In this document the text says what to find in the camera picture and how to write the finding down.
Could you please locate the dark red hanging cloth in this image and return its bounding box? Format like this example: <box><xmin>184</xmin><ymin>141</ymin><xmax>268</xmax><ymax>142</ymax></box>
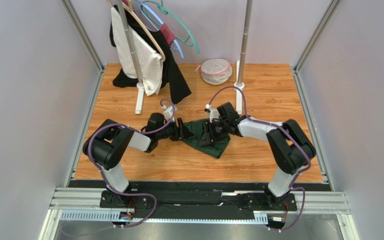
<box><xmin>159</xmin><ymin>23</ymin><xmax>176</xmax><ymax>46</ymax></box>

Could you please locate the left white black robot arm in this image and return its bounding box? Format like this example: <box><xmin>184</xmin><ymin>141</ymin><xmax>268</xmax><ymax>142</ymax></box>
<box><xmin>82</xmin><ymin>113</ymin><xmax>195</xmax><ymax>196</ymax></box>

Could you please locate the white mesh laundry bag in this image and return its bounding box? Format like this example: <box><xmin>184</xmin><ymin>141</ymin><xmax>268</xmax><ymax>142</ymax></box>
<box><xmin>195</xmin><ymin>58</ymin><xmax>233</xmax><ymax>86</ymax></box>

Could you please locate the aluminium frame rail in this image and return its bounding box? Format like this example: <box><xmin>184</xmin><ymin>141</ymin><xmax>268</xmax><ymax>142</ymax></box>
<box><xmin>39</xmin><ymin>188</ymin><xmax>360</xmax><ymax>240</ymax></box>

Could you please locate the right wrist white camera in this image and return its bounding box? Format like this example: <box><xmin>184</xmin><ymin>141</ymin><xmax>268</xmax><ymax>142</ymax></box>
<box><xmin>204</xmin><ymin>104</ymin><xmax>220</xmax><ymax>123</ymax></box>

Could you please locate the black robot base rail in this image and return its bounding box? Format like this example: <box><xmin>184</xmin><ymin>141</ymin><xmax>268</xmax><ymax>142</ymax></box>
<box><xmin>68</xmin><ymin>179</ymin><xmax>333</xmax><ymax>221</ymax></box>

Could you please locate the wrist white camera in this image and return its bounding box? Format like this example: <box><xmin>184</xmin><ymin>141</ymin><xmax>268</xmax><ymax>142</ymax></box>
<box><xmin>204</xmin><ymin>104</ymin><xmax>220</xmax><ymax>123</ymax></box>
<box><xmin>161</xmin><ymin>105</ymin><xmax>177</xmax><ymax>123</ymax></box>

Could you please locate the teal plastic hanger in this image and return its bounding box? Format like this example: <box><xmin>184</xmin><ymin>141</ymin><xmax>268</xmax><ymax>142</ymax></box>
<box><xmin>144</xmin><ymin>0</ymin><xmax>201</xmax><ymax>54</ymax></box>

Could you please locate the left white rack foot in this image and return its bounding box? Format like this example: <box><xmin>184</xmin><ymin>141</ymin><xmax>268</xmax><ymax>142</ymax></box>
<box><xmin>134</xmin><ymin>82</ymin><xmax>145</xmax><ymax>115</ymax></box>

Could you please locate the white hanging towel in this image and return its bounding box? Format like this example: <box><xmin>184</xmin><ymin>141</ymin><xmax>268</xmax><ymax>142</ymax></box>
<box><xmin>109</xmin><ymin>5</ymin><xmax>163</xmax><ymax>96</ymax></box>

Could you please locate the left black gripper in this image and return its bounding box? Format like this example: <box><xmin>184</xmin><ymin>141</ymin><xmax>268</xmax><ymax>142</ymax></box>
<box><xmin>156</xmin><ymin>117</ymin><xmax>195</xmax><ymax>141</ymax></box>

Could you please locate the black hanging garment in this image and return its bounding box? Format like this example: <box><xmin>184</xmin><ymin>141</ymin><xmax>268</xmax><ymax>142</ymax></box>
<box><xmin>125</xmin><ymin>11</ymin><xmax>191</xmax><ymax>104</ymax></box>

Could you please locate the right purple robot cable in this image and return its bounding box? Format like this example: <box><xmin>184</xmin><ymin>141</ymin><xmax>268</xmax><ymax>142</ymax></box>
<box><xmin>206</xmin><ymin>85</ymin><xmax>313</xmax><ymax>233</ymax></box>

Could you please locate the dark green cloth napkin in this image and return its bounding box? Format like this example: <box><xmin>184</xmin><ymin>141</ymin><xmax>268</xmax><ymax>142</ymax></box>
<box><xmin>183</xmin><ymin>119</ymin><xmax>230</xmax><ymax>159</ymax></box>

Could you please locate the white rack foot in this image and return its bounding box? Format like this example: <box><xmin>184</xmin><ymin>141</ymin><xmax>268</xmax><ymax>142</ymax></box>
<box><xmin>134</xmin><ymin>82</ymin><xmax>145</xmax><ymax>115</ymax></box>
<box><xmin>234</xmin><ymin>60</ymin><xmax>245</xmax><ymax>115</ymax></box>

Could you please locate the blue plastic hanger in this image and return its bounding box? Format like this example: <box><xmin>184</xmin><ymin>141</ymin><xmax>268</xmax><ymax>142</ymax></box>
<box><xmin>137</xmin><ymin>0</ymin><xmax>185</xmax><ymax>59</ymax></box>

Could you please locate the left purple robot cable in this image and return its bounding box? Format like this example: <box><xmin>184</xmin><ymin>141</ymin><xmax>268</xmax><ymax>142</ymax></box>
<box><xmin>87</xmin><ymin>98</ymin><xmax>177</xmax><ymax>231</ymax></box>

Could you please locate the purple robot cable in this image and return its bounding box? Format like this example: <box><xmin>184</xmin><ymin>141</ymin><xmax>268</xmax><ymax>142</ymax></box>
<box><xmin>87</xmin><ymin>98</ymin><xmax>177</xmax><ymax>231</ymax></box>
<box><xmin>206</xmin><ymin>85</ymin><xmax>313</xmax><ymax>233</ymax></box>

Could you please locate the left metal rack pole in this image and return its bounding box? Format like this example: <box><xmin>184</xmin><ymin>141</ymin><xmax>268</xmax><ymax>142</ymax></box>
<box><xmin>116</xmin><ymin>0</ymin><xmax>144</xmax><ymax>88</ymax></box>

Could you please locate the right white rack foot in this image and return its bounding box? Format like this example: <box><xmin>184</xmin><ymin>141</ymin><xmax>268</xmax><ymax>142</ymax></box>
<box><xmin>234</xmin><ymin>60</ymin><xmax>245</xmax><ymax>115</ymax></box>

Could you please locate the right metal rack pole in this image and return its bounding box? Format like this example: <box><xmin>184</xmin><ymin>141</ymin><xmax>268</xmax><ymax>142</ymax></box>
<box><xmin>235</xmin><ymin>0</ymin><xmax>253</xmax><ymax>89</ymax></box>

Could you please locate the wooden clothes hanger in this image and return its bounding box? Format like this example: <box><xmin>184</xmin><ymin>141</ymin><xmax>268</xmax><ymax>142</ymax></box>
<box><xmin>117</xmin><ymin>0</ymin><xmax>166</xmax><ymax>62</ymax></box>

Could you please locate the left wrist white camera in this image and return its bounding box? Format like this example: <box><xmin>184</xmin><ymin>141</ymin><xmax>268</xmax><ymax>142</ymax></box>
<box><xmin>161</xmin><ymin>105</ymin><xmax>177</xmax><ymax>123</ymax></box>

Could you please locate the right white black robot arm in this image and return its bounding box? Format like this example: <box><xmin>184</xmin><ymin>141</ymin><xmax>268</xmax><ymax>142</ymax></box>
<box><xmin>199</xmin><ymin>102</ymin><xmax>317</xmax><ymax>198</ymax></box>

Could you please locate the metal rack pole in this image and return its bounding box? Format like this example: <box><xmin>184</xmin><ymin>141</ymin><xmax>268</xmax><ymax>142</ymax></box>
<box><xmin>116</xmin><ymin>0</ymin><xmax>144</xmax><ymax>88</ymax></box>
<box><xmin>235</xmin><ymin>0</ymin><xmax>253</xmax><ymax>89</ymax></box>

